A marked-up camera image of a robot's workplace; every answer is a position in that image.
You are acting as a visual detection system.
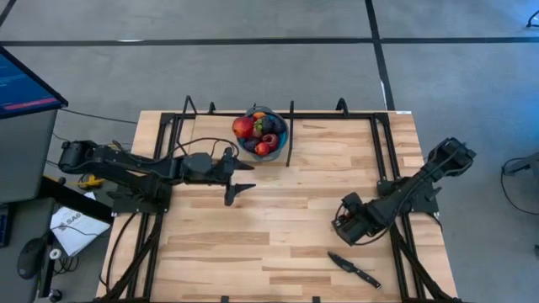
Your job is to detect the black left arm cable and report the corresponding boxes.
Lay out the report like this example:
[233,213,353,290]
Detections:
[112,136,240,167]

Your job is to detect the white paper booklet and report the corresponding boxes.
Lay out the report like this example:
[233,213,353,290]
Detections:
[49,205,111,258]

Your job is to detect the purple mangosteen green cap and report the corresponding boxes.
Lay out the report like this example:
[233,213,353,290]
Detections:
[254,116,275,135]

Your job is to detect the black power cable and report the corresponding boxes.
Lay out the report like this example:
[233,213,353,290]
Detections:
[99,210,140,295]

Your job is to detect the black aluminium rig frame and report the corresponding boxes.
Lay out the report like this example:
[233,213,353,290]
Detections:
[94,97,462,303]

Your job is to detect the blue collapsible bowl grey rim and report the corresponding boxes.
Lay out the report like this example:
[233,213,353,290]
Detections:
[233,104,290,162]

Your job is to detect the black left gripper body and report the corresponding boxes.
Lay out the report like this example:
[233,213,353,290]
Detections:
[179,151,227,185]

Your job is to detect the black desk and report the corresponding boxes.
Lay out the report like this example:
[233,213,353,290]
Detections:
[37,175,115,225]

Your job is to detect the computer monitor blue screen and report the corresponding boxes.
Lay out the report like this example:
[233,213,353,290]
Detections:
[0,45,69,120]

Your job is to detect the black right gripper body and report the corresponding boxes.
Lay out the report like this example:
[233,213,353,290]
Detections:
[332,201,387,247]

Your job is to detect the black computer mouse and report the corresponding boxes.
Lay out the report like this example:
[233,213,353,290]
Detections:
[16,237,51,280]

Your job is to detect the yellow cable bundle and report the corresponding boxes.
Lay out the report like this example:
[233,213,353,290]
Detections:
[75,172,106,190]

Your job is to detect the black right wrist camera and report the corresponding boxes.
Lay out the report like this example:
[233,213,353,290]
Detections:
[344,192,364,210]

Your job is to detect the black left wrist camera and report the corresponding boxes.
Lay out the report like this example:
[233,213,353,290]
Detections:
[184,151,214,174]

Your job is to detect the black floor cable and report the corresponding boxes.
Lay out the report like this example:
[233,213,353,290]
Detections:
[58,107,140,125]
[499,156,539,216]

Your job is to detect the large red pomegranate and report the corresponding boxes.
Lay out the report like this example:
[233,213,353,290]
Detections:
[232,116,255,140]

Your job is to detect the black kitchen knife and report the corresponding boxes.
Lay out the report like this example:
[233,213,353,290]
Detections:
[327,251,383,290]

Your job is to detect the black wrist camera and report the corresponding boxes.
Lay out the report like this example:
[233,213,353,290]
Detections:
[344,192,364,210]
[184,151,214,174]

